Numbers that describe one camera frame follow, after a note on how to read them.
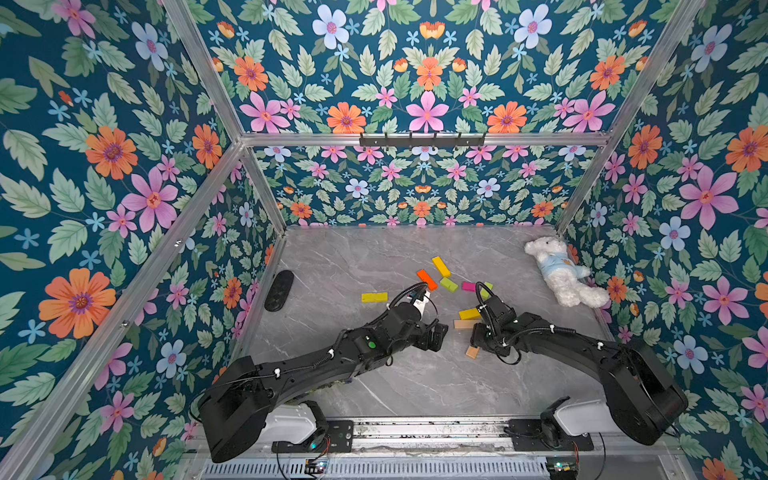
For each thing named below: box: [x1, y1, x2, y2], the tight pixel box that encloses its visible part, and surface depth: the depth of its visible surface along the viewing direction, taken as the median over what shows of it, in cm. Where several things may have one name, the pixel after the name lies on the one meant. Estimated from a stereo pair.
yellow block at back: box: [432, 256, 451, 278], surface depth 110 cm
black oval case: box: [264, 269, 295, 312], surface depth 100 cm
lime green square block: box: [440, 277, 459, 293], surface depth 103 cm
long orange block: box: [416, 269, 438, 291], surface depth 107 cm
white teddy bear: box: [524, 237, 609, 308], surface depth 99 cm
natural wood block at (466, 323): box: [454, 319, 482, 329], surface depth 94 cm
